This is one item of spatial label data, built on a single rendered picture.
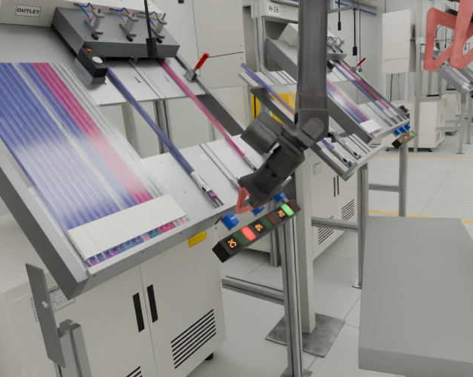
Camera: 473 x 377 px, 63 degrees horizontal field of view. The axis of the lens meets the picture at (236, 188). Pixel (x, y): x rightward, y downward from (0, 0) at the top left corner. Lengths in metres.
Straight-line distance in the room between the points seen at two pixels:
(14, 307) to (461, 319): 0.87
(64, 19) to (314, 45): 0.64
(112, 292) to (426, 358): 0.78
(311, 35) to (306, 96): 0.12
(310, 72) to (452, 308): 0.49
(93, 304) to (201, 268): 0.42
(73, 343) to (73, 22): 0.77
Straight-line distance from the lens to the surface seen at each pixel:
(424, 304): 0.77
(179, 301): 1.32
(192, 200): 0.88
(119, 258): 0.69
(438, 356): 0.66
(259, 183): 0.78
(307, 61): 0.80
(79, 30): 1.11
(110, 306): 1.13
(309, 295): 1.60
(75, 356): 0.74
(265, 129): 0.75
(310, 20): 0.83
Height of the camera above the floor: 0.99
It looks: 14 degrees down
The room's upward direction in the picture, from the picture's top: 5 degrees counter-clockwise
